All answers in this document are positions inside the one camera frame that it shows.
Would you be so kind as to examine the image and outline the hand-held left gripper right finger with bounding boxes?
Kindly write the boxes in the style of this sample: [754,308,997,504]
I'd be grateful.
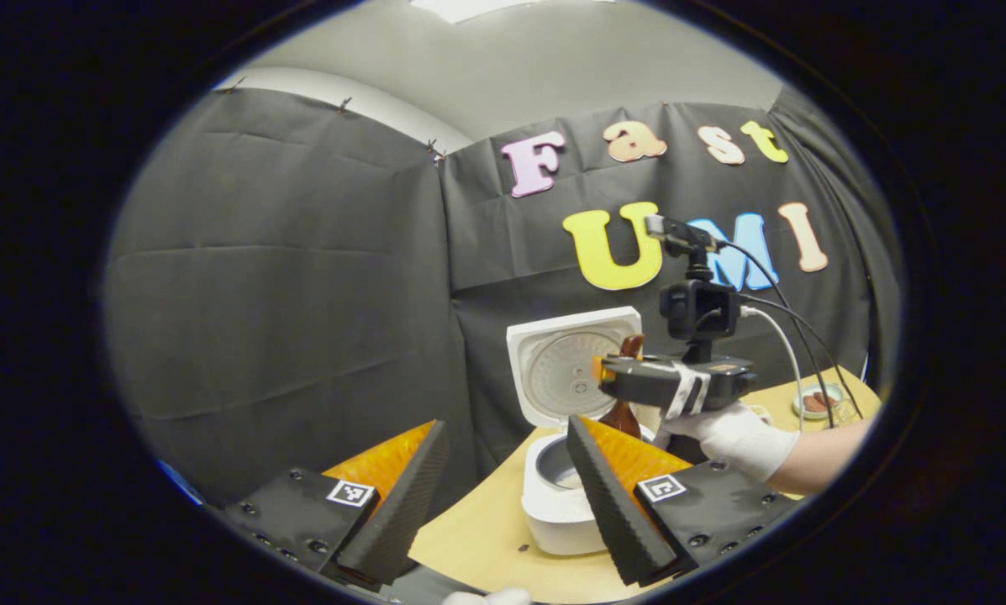
[565,414,806,589]

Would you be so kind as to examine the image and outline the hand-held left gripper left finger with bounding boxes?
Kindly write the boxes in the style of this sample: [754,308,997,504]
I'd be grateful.
[221,418,451,589]

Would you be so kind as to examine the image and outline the dark wooden spoon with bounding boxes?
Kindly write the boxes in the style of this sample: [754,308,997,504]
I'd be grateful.
[598,334,646,439]

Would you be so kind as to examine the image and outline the white rice cooker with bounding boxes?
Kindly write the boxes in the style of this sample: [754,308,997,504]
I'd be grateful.
[506,306,656,557]

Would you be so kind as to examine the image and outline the light green plate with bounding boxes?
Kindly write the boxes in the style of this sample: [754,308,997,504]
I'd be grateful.
[793,383,846,420]

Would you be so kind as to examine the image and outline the black backdrop cloth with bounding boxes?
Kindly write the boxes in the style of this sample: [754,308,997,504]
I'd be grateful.
[103,84,903,513]

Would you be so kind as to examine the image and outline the large ceiling light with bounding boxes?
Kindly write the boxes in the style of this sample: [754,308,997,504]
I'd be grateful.
[410,0,617,24]

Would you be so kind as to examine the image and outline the black cable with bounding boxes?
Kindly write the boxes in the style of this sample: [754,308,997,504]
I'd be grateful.
[740,294,863,418]
[715,239,837,429]

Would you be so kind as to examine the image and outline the white cable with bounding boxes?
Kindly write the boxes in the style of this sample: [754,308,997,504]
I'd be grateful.
[740,307,808,431]

